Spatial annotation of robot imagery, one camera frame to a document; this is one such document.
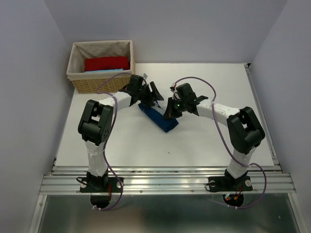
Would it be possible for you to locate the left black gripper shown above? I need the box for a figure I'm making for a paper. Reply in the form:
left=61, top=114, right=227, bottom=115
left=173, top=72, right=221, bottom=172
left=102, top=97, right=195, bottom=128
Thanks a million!
left=137, top=82, right=164, bottom=108

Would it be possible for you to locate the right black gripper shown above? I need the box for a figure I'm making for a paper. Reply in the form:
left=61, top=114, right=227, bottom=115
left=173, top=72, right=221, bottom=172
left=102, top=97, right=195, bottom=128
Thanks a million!
left=161, top=97, right=187, bottom=119

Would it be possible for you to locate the dark blue t shirt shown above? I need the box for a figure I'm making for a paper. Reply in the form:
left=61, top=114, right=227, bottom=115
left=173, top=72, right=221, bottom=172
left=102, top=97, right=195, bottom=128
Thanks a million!
left=138, top=101, right=179, bottom=133

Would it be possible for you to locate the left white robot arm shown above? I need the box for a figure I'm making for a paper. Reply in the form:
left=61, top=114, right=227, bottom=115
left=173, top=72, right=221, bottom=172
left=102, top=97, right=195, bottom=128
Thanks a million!
left=78, top=75, right=164, bottom=191

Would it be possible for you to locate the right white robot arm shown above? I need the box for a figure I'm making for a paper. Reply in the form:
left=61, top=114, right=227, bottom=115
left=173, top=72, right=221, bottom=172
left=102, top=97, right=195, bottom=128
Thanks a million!
left=164, top=83, right=265, bottom=189

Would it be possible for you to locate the rolled light blue t shirt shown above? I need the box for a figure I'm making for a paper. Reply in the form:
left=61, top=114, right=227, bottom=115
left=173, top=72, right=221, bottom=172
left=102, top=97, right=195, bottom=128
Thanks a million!
left=85, top=68, right=123, bottom=73

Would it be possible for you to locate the rolled red t shirt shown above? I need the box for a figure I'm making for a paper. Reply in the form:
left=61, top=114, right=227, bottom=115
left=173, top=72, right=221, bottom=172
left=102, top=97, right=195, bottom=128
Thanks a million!
left=85, top=56, right=130, bottom=71

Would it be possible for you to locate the wicker basket with liner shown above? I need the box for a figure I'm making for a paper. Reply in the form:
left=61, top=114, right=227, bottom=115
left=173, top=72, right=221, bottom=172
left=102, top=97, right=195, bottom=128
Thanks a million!
left=67, top=40, right=136, bottom=94

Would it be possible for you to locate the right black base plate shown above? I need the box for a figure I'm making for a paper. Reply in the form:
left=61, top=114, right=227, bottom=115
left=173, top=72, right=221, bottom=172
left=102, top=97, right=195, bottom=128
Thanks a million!
left=205, top=174, right=253, bottom=193

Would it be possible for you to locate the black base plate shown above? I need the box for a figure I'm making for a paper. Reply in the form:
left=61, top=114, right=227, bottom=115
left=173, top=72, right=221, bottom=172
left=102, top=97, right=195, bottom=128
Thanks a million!
left=76, top=177, right=121, bottom=194
left=205, top=174, right=253, bottom=193

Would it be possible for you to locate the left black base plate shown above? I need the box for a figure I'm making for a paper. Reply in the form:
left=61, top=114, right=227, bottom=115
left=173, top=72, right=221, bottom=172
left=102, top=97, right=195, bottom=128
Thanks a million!
left=76, top=177, right=121, bottom=194

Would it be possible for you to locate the aluminium rail frame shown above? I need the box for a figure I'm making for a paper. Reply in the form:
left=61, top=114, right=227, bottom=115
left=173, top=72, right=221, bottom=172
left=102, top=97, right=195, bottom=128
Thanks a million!
left=38, top=63, right=297, bottom=195

